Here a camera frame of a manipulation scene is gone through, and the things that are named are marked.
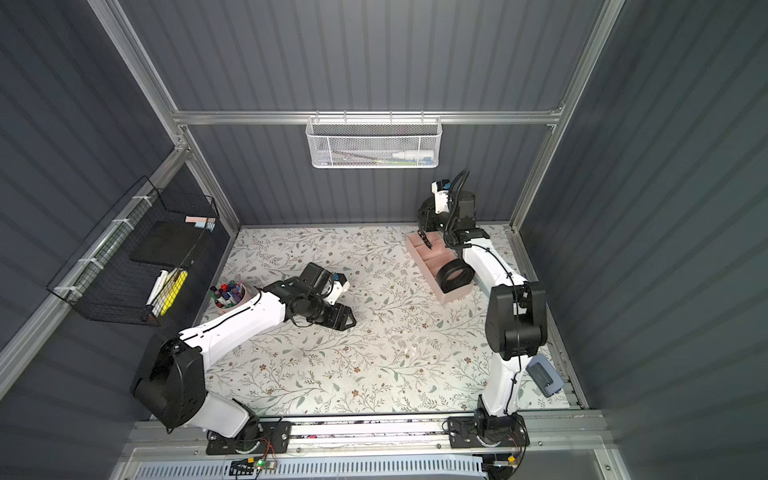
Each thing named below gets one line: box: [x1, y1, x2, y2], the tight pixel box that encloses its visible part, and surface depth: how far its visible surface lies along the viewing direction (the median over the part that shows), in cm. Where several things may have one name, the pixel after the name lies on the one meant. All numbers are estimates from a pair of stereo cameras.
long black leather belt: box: [436, 258, 475, 294], surface depth 94 cm
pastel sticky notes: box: [185, 216, 216, 232], surface depth 86 cm
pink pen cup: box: [210, 280, 247, 314], surface depth 88 cm
